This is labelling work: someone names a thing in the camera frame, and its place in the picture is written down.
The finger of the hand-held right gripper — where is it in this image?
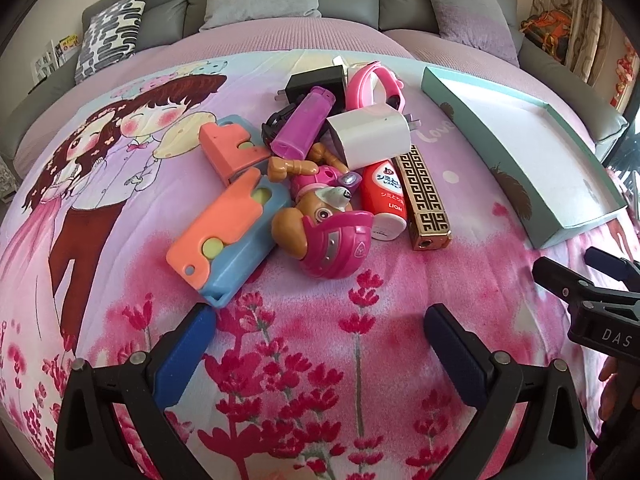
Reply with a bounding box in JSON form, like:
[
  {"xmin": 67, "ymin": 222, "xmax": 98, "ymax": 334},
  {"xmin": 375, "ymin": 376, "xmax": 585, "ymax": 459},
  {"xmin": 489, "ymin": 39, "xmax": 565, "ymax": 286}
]
[
  {"xmin": 586, "ymin": 246, "xmax": 640, "ymax": 292},
  {"xmin": 531, "ymin": 256, "xmax": 640, "ymax": 307}
]

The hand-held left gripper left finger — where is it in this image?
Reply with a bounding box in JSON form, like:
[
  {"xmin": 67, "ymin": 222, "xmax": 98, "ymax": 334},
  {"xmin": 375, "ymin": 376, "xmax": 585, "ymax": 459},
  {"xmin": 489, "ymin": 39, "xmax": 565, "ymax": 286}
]
[{"xmin": 54, "ymin": 302, "xmax": 218, "ymax": 480}]

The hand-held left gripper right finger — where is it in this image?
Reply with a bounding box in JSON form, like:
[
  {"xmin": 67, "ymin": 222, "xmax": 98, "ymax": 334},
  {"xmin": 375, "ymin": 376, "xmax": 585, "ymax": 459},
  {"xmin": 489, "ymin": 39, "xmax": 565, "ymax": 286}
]
[{"xmin": 424, "ymin": 302, "xmax": 587, "ymax": 480}]

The large orange blue toy knife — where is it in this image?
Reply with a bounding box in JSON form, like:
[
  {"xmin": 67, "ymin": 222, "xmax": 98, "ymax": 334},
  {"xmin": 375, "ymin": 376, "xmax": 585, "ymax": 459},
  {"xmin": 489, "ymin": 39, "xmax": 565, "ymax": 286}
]
[{"xmin": 166, "ymin": 167, "xmax": 293, "ymax": 309}]

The teal cardboard box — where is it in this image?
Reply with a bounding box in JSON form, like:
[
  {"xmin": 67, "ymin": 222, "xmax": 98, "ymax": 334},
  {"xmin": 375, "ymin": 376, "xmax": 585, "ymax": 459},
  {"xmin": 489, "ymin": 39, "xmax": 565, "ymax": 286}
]
[{"xmin": 420, "ymin": 66, "xmax": 628, "ymax": 250}]

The gold patterned lighter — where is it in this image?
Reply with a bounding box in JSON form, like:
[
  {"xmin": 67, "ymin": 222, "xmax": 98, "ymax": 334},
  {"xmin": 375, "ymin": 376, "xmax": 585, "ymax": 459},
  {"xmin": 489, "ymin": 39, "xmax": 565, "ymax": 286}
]
[{"xmin": 392, "ymin": 145, "xmax": 452, "ymax": 252}]

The red white bottle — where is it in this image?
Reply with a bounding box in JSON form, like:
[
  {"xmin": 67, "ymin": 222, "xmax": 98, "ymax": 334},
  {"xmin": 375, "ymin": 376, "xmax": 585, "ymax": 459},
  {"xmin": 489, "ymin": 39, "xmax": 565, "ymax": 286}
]
[{"xmin": 360, "ymin": 159, "xmax": 408, "ymax": 242}]

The pink puppy toy figure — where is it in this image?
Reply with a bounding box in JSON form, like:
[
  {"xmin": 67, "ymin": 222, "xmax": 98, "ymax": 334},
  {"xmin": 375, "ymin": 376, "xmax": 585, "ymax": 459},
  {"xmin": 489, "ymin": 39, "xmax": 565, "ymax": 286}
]
[{"xmin": 267, "ymin": 142, "xmax": 376, "ymax": 278}]

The small orange blue toy knife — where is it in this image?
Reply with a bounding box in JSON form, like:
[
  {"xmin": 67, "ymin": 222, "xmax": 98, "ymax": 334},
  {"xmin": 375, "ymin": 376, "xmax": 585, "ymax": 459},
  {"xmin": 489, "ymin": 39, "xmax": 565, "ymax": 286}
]
[{"xmin": 199, "ymin": 115, "xmax": 273, "ymax": 183}]

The white charger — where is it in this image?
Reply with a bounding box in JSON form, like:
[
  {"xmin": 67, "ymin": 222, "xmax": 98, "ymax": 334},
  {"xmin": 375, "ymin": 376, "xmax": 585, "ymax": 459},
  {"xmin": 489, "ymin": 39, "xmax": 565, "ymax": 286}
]
[{"xmin": 326, "ymin": 102, "xmax": 423, "ymax": 170}]

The purple lighter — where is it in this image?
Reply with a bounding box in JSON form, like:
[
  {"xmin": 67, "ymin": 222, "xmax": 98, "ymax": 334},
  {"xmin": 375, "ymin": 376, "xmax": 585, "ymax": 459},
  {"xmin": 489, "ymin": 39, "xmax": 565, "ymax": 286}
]
[{"xmin": 271, "ymin": 86, "xmax": 333, "ymax": 162}]

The pink watch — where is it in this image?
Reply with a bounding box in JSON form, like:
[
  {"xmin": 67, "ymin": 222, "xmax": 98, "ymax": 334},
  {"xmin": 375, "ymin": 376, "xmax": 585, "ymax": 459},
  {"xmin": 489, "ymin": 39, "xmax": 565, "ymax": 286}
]
[{"xmin": 345, "ymin": 60, "xmax": 405, "ymax": 113}]

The black charger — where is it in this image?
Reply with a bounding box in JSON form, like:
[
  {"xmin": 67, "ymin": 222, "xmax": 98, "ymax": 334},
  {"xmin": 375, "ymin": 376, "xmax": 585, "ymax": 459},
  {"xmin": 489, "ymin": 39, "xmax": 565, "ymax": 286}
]
[{"xmin": 274, "ymin": 67, "xmax": 346, "ymax": 111}]

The person's right hand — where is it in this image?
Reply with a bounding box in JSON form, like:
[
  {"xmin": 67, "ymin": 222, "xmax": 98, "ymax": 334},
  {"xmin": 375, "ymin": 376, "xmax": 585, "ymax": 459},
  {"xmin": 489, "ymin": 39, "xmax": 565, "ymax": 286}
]
[{"xmin": 599, "ymin": 355, "xmax": 640, "ymax": 418}]

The printed cartoon blanket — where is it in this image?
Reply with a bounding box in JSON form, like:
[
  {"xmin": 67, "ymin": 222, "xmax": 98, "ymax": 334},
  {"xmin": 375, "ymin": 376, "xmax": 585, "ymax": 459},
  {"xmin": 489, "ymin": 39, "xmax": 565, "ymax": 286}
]
[{"xmin": 0, "ymin": 50, "xmax": 640, "ymax": 480}]

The pink waffle seat cover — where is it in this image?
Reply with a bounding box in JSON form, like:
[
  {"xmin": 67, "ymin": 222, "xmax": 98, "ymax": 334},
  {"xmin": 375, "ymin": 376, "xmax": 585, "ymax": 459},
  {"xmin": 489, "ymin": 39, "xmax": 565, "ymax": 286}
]
[
  {"xmin": 12, "ymin": 16, "xmax": 416, "ymax": 173},
  {"xmin": 385, "ymin": 27, "xmax": 608, "ymax": 161}
]

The orange bag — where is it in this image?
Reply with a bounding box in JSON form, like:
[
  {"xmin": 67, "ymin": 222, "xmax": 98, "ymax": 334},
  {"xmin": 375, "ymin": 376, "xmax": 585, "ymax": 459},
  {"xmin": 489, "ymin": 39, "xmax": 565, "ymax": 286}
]
[{"xmin": 520, "ymin": 10, "xmax": 571, "ymax": 66}]

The grey purple pillow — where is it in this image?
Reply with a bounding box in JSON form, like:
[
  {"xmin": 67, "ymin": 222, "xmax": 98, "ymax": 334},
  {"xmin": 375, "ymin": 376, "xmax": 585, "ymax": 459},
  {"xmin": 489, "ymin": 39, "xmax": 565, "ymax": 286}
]
[{"xmin": 419, "ymin": 0, "xmax": 521, "ymax": 66}]

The yellow cover book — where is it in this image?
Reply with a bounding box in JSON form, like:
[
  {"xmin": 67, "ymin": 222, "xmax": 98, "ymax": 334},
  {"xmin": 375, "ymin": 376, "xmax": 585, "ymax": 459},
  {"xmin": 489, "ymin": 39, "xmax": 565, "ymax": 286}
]
[{"xmin": 56, "ymin": 35, "xmax": 81, "ymax": 61}]

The black white patterned pillow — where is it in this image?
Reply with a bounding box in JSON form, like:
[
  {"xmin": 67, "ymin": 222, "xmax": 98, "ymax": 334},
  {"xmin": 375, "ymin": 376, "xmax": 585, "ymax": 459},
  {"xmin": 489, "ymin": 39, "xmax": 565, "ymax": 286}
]
[{"xmin": 75, "ymin": 0, "xmax": 150, "ymax": 83}]

